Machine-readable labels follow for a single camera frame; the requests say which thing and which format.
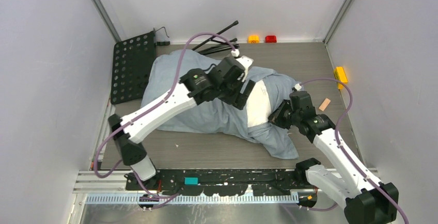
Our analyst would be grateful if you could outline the white pillow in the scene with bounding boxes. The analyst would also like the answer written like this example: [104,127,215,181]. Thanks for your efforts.
[246,80,272,127]

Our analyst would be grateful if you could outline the blue beige patchwork pillowcase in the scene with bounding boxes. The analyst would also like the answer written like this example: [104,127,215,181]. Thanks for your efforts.
[140,50,299,159]

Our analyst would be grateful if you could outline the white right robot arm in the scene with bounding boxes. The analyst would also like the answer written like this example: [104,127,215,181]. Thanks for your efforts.
[268,91,399,223]

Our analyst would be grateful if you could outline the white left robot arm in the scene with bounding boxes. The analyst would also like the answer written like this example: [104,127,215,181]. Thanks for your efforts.
[108,56,255,190]

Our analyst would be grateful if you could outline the beige wooden block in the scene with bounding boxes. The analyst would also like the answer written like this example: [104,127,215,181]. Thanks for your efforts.
[318,98,331,111]

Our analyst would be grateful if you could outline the black folding stand legs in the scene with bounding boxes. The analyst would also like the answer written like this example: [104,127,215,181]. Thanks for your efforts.
[154,20,240,56]

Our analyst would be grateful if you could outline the yellow orange round block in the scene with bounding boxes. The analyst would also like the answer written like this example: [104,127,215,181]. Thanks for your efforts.
[247,35,260,43]

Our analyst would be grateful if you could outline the yellow rectangular block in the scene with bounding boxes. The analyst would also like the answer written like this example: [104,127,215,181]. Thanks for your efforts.
[334,67,348,90]

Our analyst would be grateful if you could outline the red block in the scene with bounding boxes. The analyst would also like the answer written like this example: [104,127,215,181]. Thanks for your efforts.
[264,35,277,43]

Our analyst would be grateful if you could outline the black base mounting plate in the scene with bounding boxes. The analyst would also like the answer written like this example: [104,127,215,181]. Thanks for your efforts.
[124,169,321,197]

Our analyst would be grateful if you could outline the black perforated music stand tray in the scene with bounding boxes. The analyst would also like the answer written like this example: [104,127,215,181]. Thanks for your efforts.
[110,31,157,105]

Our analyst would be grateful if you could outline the teal block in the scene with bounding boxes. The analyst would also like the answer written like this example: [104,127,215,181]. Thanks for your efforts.
[184,177,199,185]

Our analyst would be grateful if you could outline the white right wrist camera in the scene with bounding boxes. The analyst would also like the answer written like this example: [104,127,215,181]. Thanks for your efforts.
[292,84,302,92]

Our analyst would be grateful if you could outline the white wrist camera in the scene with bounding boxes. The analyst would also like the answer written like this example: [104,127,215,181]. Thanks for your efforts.
[230,49,254,82]
[292,84,302,92]

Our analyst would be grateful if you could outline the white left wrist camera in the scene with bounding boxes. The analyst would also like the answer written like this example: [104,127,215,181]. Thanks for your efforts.
[230,49,254,82]

